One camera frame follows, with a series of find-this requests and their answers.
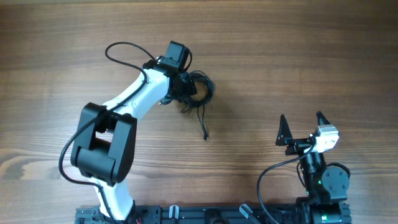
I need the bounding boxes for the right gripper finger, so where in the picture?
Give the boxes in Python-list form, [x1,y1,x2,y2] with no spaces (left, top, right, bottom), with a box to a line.
[316,111,330,126]
[275,114,293,146]

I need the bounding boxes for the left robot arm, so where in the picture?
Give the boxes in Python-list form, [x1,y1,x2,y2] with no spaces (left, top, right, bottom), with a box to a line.
[70,41,197,223]

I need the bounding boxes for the black usb cables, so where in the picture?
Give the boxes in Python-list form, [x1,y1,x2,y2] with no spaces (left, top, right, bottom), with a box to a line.
[158,70,216,141]

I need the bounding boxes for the black camera cable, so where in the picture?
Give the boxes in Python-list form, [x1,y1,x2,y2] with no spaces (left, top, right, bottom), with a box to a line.
[58,41,162,223]
[256,136,317,224]

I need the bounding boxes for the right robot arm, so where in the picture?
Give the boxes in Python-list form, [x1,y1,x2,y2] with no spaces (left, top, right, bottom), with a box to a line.
[275,111,352,224]

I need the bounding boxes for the black right camera cable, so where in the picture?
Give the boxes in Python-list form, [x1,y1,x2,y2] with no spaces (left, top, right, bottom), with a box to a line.
[256,136,317,224]

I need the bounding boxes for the black left camera cable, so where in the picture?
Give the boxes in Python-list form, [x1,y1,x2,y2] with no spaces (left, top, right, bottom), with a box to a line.
[58,41,162,223]

